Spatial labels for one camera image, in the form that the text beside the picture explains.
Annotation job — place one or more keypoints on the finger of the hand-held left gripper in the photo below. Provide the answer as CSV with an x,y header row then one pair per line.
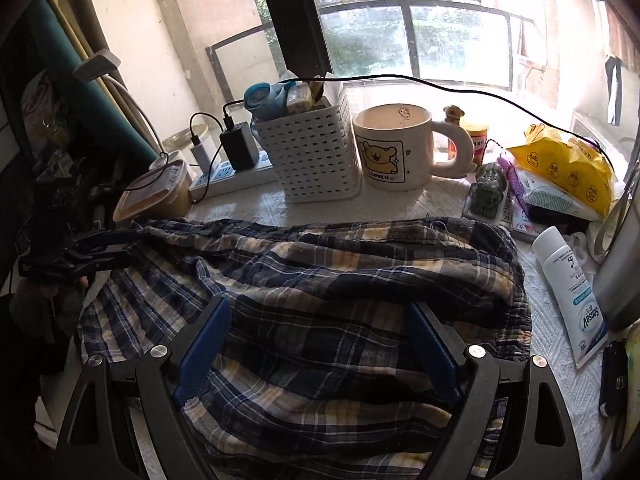
x,y
112,239
75,263

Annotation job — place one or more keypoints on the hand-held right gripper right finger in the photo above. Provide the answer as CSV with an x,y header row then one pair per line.
x,y
432,355

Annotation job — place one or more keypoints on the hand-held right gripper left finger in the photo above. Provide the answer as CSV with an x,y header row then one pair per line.
x,y
200,350

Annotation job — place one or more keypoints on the blue plaid pants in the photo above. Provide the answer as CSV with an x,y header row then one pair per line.
x,y
325,280

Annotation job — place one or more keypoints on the person's left hand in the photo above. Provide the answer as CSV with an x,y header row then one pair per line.
x,y
82,283

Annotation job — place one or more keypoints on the grey frayed cloth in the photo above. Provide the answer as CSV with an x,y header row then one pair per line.
x,y
67,310

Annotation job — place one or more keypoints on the brown food container with lid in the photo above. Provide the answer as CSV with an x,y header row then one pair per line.
x,y
150,195

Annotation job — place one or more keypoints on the white textured table cloth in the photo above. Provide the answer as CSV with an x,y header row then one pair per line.
x,y
550,320

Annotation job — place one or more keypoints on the white power strip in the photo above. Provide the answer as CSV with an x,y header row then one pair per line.
x,y
220,180

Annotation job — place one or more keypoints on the white charger plug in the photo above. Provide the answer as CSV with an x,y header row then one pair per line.
x,y
200,152

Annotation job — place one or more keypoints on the white cream tube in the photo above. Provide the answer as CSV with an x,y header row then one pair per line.
x,y
570,300

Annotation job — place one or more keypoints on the teal fabric panel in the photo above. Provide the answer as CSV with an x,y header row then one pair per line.
x,y
100,90

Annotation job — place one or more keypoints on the black charger block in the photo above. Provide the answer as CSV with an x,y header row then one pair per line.
x,y
240,147

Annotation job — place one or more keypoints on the green figurine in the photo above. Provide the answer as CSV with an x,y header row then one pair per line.
x,y
487,192

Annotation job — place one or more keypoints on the white gooseneck desk lamp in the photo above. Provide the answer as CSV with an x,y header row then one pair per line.
x,y
97,62

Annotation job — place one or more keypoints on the black car key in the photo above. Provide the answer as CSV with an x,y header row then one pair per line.
x,y
612,380

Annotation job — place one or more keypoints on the flat black box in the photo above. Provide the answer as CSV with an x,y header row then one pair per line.
x,y
560,217

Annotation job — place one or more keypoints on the purple plastic item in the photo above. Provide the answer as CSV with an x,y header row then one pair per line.
x,y
512,180

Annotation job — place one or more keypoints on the white tissue pack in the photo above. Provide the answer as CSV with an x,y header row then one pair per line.
x,y
550,200

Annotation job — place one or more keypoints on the cream bear print mug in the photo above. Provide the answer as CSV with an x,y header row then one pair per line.
x,y
395,160

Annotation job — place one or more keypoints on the blue face mask pack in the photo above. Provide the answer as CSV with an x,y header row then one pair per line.
x,y
262,100

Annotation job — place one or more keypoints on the white perforated plastic basket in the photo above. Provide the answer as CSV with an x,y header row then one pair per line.
x,y
310,160

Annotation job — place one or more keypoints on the red jar with yellow lid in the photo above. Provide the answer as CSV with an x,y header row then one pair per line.
x,y
475,139

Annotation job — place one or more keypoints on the yellow printed plastic bag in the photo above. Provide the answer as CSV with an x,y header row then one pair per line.
x,y
565,165

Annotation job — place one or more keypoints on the small bottle with duck cap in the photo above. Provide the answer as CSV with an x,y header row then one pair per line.
x,y
452,116

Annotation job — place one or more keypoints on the dark hanging garment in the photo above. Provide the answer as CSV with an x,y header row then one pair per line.
x,y
613,90

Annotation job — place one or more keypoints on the black balcony railing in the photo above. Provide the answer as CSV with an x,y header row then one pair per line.
x,y
410,35

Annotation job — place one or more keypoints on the dark window frame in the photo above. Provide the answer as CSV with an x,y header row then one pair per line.
x,y
292,10

